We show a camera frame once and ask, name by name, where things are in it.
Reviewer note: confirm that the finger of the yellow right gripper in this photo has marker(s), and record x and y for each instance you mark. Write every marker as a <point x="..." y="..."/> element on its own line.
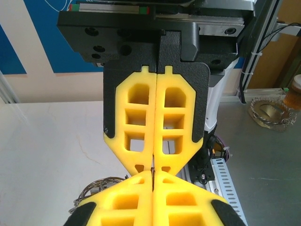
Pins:
<point x="110" y="94"/>
<point x="200" y="94"/>

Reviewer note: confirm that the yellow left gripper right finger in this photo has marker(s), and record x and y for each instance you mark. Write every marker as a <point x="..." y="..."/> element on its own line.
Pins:
<point x="160" y="202"/>

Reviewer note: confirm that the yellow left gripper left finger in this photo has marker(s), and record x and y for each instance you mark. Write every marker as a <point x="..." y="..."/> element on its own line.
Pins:
<point x="144" y="202"/>

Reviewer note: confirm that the amber beer mug charm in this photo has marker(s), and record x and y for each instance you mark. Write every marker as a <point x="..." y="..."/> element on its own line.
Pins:
<point x="294" y="96"/>

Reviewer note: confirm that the grey metal sheet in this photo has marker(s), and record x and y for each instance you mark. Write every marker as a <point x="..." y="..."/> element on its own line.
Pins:
<point x="270" y="164"/>

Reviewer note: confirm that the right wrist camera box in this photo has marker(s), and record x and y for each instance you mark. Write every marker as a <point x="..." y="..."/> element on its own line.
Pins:
<point x="225" y="4"/>

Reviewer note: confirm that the aluminium upright post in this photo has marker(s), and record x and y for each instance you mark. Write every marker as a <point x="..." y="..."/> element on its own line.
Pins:
<point x="265" y="28"/>

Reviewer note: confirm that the aluminium frame rail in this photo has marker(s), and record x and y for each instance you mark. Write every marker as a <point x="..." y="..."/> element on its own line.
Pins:
<point x="208" y="190"/>

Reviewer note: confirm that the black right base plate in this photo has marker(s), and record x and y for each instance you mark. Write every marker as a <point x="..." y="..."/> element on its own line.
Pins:
<point x="202" y="174"/>

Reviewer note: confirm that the aluminium frame bar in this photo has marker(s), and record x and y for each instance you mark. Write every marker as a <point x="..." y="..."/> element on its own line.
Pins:
<point x="254" y="95"/>

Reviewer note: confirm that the aluminium bracket bar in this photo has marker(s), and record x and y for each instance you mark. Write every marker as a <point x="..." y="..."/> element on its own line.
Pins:
<point x="289" y="29"/>

